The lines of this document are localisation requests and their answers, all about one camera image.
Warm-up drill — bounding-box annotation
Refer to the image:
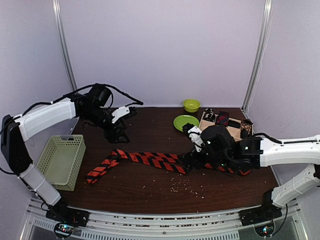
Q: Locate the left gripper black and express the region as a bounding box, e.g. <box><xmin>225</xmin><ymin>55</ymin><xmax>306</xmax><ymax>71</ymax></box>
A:
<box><xmin>82</xmin><ymin>106</ymin><xmax>131</xmax><ymax>144</ymax></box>

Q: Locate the red navy striped tie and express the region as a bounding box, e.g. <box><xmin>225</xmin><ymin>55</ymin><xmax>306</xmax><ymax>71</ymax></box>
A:
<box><xmin>85</xmin><ymin>149</ymin><xmax>250</xmax><ymax>184</ymax></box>

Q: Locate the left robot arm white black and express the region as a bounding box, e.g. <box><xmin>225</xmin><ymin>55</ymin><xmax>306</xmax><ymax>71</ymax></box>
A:
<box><xmin>0</xmin><ymin>83</ymin><xmax>137</xmax><ymax>222</ymax></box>

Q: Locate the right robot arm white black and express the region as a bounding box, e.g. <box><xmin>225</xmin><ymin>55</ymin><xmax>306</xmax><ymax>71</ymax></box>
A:
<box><xmin>181</xmin><ymin>123</ymin><xmax>320</xmax><ymax>221</ymax></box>

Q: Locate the green plate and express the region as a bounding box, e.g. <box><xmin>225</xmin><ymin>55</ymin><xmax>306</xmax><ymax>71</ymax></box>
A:
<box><xmin>173</xmin><ymin>114</ymin><xmax>200</xmax><ymax>132</ymax></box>

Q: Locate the black white patterned rolled tie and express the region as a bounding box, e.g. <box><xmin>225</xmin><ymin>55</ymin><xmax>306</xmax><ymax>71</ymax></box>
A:
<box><xmin>203</xmin><ymin>108</ymin><xmax>216</xmax><ymax>123</ymax></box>

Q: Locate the wooden compartment box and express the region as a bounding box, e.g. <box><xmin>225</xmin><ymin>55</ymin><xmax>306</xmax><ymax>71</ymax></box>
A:
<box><xmin>199</xmin><ymin>112</ymin><xmax>243</xmax><ymax>142</ymax></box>

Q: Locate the red navy rolled tie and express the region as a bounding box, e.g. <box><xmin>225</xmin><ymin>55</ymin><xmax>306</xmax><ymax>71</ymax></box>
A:
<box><xmin>215</xmin><ymin>111</ymin><xmax>230</xmax><ymax>127</ymax></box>

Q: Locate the green bowl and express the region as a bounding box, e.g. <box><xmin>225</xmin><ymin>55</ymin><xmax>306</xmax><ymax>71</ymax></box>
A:
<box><xmin>182</xmin><ymin>99</ymin><xmax>201</xmax><ymax>113</ymax></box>

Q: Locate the pale green perforated basket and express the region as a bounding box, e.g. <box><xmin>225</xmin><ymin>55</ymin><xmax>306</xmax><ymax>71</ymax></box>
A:
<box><xmin>36</xmin><ymin>134</ymin><xmax>86</xmax><ymax>192</ymax></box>

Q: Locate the brown patterned rolled tie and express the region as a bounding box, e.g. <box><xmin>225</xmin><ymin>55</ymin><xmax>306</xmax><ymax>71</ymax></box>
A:
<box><xmin>240</xmin><ymin>119</ymin><xmax>253</xmax><ymax>139</ymax></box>

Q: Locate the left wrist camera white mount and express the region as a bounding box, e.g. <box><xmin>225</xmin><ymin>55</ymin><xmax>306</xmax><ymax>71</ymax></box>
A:
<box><xmin>111</xmin><ymin>106</ymin><xmax>137</xmax><ymax>124</ymax></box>

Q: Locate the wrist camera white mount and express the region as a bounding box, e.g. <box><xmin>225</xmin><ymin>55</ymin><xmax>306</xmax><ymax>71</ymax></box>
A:
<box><xmin>111</xmin><ymin>106</ymin><xmax>137</xmax><ymax>124</ymax></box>
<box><xmin>182</xmin><ymin>123</ymin><xmax>204</xmax><ymax>153</ymax></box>

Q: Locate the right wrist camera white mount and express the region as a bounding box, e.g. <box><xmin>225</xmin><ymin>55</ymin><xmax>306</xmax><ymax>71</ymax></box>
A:
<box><xmin>182</xmin><ymin>123</ymin><xmax>204</xmax><ymax>153</ymax></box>

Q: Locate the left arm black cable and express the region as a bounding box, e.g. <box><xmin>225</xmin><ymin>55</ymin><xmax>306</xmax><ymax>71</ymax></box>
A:
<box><xmin>14</xmin><ymin>82</ymin><xmax>145</xmax><ymax>118</ymax></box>

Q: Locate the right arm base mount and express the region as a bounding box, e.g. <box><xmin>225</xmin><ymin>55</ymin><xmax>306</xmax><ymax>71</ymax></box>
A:
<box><xmin>238</xmin><ymin>204</ymin><xmax>282</xmax><ymax>226</ymax></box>

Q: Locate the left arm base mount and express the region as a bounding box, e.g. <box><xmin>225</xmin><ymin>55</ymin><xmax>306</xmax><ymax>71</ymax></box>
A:
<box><xmin>45</xmin><ymin>198</ymin><xmax>90</xmax><ymax>227</ymax></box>

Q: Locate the left aluminium frame post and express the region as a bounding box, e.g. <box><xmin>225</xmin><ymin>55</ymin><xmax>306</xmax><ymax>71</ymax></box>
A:
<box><xmin>52</xmin><ymin>0</ymin><xmax>77</xmax><ymax>90</ymax></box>

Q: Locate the aluminium frame post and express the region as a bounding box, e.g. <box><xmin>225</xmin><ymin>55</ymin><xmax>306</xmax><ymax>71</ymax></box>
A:
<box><xmin>52</xmin><ymin>0</ymin><xmax>77</xmax><ymax>90</ymax></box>
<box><xmin>241</xmin><ymin>0</ymin><xmax>274</xmax><ymax>114</ymax></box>

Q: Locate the right aluminium frame post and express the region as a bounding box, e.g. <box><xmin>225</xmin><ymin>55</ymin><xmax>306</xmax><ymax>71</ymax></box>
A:
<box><xmin>241</xmin><ymin>0</ymin><xmax>274</xmax><ymax>114</ymax></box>

